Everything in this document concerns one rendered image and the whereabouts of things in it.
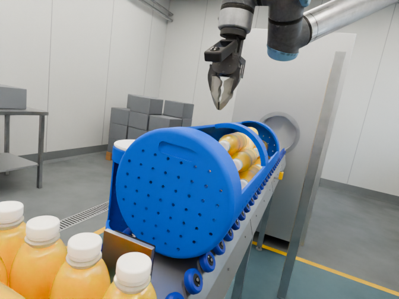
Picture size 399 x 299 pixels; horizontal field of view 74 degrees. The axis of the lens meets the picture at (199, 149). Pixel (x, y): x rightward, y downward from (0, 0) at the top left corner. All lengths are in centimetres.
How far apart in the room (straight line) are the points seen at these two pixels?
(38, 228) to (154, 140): 27
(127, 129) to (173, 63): 251
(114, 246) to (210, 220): 18
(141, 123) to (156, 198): 383
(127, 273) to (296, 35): 70
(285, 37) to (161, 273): 66
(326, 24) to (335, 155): 484
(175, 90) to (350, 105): 367
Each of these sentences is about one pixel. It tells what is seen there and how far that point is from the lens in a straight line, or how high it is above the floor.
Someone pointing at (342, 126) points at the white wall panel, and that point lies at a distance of 560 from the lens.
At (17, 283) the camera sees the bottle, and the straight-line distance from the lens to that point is 44.
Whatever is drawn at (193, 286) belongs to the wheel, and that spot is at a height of 97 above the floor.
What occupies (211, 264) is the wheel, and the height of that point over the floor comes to 96.
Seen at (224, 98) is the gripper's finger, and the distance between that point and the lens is 74.
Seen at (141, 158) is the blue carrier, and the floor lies 116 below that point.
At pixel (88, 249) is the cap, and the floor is 111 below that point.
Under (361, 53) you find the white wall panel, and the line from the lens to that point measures 573.
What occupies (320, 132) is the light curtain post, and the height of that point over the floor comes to 121.
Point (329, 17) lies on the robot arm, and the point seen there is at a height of 158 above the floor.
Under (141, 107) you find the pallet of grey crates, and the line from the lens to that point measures 439.
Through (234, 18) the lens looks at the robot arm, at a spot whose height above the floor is 151.
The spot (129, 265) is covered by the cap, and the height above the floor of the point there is 111.
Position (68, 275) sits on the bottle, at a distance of 38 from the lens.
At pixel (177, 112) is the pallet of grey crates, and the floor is 102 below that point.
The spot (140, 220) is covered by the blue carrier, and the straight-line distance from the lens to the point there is 63.
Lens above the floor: 130
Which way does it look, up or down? 11 degrees down
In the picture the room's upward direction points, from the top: 9 degrees clockwise
